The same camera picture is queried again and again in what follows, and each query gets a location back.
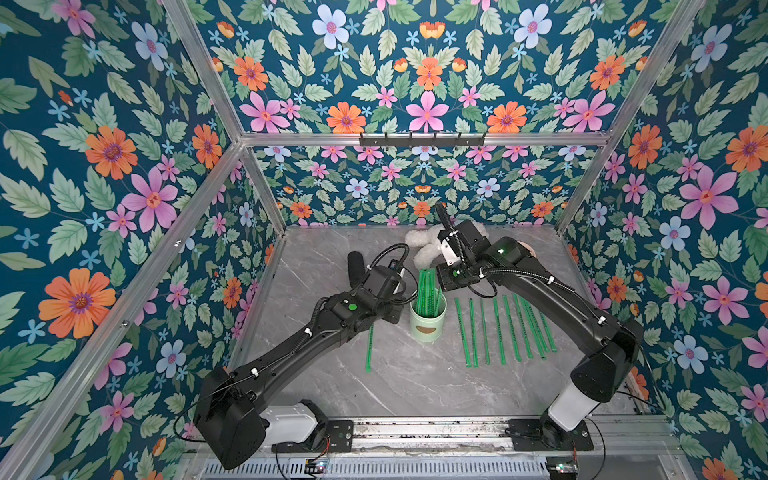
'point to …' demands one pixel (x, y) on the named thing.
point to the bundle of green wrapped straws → (429, 297)
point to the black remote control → (356, 267)
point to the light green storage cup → (427, 329)
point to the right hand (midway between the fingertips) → (446, 273)
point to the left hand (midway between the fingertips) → (401, 299)
